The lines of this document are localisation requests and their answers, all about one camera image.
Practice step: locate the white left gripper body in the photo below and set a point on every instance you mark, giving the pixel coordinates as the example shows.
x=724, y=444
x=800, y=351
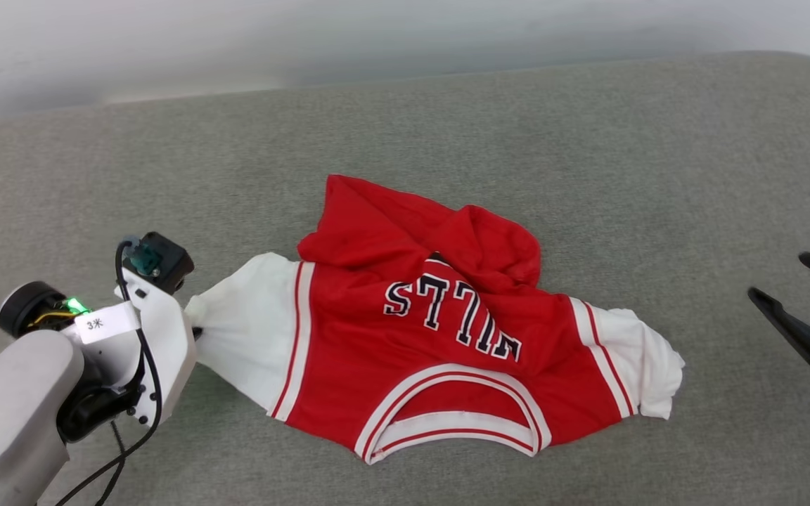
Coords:
x=169, y=344

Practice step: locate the red and white basketball jersey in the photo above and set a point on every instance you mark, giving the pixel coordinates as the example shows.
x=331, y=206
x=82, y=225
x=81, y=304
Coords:
x=377, y=351

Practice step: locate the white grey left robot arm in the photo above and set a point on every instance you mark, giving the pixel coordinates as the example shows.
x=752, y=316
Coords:
x=4, y=407

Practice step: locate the white paper label tag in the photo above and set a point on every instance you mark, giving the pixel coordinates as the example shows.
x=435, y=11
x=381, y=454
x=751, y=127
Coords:
x=106, y=322

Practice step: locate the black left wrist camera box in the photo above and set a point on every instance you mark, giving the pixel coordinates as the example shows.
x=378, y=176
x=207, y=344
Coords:
x=166, y=260

